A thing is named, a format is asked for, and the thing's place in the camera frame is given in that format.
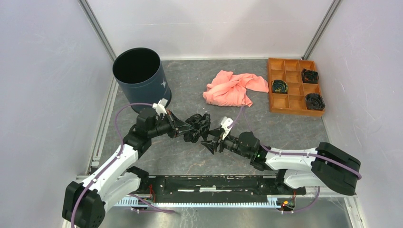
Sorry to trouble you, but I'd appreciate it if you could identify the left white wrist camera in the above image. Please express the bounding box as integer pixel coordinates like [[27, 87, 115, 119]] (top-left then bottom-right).
[[152, 98, 168, 115]]

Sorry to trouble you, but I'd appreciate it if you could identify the pink crumpled cloth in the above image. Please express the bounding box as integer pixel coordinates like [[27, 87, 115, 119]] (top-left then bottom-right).
[[203, 70, 269, 107]]

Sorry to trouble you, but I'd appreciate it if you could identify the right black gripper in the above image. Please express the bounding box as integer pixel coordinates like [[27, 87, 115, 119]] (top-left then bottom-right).
[[200, 127, 250, 159]]

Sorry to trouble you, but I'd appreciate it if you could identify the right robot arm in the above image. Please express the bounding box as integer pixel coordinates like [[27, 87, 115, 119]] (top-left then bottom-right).
[[201, 128, 362, 196]]

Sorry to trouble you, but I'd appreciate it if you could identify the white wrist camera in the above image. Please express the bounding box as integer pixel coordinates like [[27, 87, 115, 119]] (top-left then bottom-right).
[[152, 98, 168, 115], [220, 116, 234, 140]]

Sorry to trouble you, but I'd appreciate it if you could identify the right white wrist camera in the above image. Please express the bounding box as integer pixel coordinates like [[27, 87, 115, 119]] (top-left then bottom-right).
[[220, 116, 234, 140]]

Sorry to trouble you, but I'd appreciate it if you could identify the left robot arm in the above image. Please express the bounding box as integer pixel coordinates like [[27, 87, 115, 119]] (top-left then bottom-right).
[[62, 108, 198, 228]]

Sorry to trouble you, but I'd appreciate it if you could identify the dark blue trash bin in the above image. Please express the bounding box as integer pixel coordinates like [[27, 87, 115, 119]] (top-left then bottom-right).
[[112, 47, 172, 113]]

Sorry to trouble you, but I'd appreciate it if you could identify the orange wooden compartment tray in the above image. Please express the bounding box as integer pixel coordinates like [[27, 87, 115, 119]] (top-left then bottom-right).
[[267, 57, 325, 117]]

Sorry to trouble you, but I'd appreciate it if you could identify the rolled trash bag top right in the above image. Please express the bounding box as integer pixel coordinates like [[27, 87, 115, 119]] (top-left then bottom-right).
[[301, 68, 319, 84]]

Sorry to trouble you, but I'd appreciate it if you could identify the rolled trash bag with yellow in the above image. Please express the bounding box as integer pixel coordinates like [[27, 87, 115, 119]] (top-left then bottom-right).
[[271, 79, 288, 94]]

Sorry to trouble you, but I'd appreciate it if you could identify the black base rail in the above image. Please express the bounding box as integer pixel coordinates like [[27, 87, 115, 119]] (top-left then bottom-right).
[[134, 175, 307, 203]]

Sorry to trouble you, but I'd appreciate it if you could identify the black plastic trash bag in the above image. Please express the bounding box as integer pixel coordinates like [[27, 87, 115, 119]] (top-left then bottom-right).
[[183, 113, 211, 143]]

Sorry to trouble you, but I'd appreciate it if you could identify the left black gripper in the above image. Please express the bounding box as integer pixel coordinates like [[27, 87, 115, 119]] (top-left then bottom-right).
[[148, 110, 194, 139]]

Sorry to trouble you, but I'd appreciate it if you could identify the white toothed cable duct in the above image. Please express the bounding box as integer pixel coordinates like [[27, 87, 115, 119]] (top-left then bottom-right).
[[115, 196, 280, 209]]

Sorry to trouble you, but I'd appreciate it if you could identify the rolled trash bag bottom right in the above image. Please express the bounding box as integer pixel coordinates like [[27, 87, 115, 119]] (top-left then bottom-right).
[[305, 93, 326, 111]]

